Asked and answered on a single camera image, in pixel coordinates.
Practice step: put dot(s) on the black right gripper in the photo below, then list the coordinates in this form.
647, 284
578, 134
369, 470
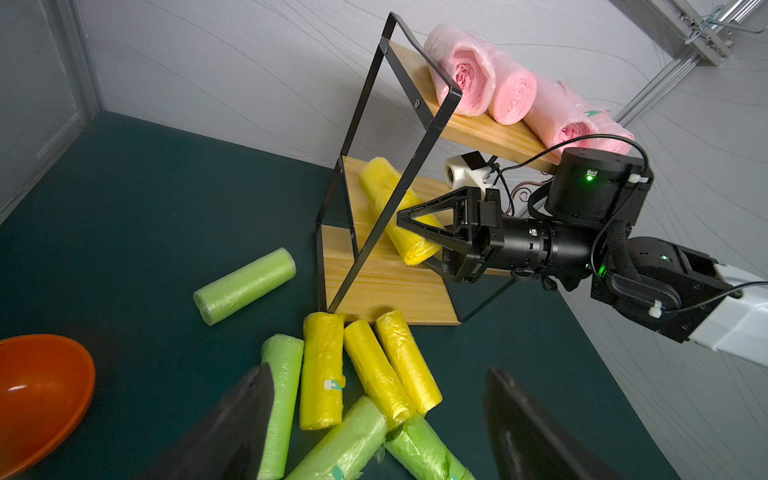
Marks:
474, 235

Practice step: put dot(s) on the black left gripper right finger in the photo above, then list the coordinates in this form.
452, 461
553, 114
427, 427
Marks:
528, 442

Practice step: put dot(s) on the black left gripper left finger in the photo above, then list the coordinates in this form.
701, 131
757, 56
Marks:
229, 442

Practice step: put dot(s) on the yellow trash bag roll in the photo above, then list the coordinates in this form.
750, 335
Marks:
408, 362
377, 376
322, 378
378, 179

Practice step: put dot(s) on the pink trash bag roll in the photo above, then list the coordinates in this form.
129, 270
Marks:
603, 122
554, 116
515, 87
464, 57

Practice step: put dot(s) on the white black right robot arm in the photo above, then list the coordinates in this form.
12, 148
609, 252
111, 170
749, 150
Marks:
583, 233

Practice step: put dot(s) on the green trash bag roll left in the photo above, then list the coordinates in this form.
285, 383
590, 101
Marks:
284, 355

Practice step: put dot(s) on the green trash bag roll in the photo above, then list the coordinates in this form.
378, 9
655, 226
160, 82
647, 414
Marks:
348, 447
417, 447
223, 297
284, 355

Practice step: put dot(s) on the green trash bag roll right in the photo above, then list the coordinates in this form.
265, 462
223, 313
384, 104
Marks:
417, 447

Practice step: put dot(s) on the green trash bag roll middle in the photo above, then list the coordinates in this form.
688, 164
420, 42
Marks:
348, 447

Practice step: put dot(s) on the green trash bag roll far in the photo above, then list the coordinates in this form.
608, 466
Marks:
223, 297

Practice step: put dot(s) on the orange plastic bowl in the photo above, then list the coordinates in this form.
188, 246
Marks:
47, 384

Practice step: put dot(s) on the metal hook right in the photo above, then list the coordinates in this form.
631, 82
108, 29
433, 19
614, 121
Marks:
725, 18

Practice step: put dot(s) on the aluminium top rail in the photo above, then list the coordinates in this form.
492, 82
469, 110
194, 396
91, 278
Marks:
661, 21

